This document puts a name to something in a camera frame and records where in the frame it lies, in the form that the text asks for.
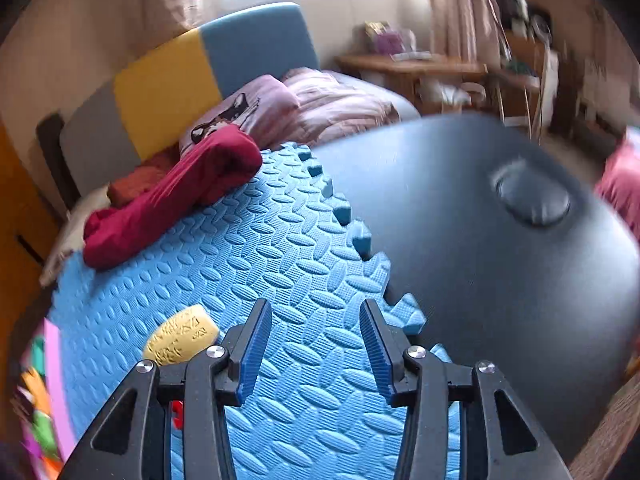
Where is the green white round dispenser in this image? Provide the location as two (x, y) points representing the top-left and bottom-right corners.
(32, 410), (60, 460)

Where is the orange half-pipe plastic piece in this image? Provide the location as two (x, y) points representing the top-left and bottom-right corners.
(22, 367), (51, 416)

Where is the magenta flanged plastic spool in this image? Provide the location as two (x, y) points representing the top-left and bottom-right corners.
(23, 429), (42, 465)

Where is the green flanged plastic spool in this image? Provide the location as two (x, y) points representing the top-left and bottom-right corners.
(29, 334), (46, 376)

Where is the red plastic block piece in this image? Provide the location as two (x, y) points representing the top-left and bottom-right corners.
(170, 401), (183, 431)

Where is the pink rimmed white tray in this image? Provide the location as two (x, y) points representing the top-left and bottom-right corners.
(11, 320), (77, 479)

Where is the yellow perforated oval case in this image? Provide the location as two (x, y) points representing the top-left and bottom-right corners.
(142, 304), (220, 366)

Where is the blue foam puzzle mat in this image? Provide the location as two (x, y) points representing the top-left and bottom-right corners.
(44, 142), (461, 480)

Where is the black padded massage table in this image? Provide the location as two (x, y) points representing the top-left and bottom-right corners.
(314, 114), (639, 460)

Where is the wooden wardrobe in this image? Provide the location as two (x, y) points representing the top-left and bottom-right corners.
(1, 130), (58, 416)

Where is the maroon folded blanket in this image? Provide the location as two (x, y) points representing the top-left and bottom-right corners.
(82, 126), (262, 271)

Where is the grey yellow blue headboard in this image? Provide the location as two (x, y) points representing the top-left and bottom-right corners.
(60, 2), (319, 195)

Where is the pink cat print pillow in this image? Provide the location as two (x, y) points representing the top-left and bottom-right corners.
(179, 75), (299, 157)

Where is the cluttered wooden shelf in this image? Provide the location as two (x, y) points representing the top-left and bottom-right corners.
(488, 0), (560, 142)

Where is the wooden side table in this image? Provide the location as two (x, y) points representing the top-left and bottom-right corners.
(334, 54), (488, 115)

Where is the pink striped duvet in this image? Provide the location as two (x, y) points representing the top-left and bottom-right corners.
(271, 68), (420, 148)

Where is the pink floral curtain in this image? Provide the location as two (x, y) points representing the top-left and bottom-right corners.
(430, 0), (500, 64)

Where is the purple box on table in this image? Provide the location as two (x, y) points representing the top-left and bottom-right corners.
(363, 22), (416, 55)

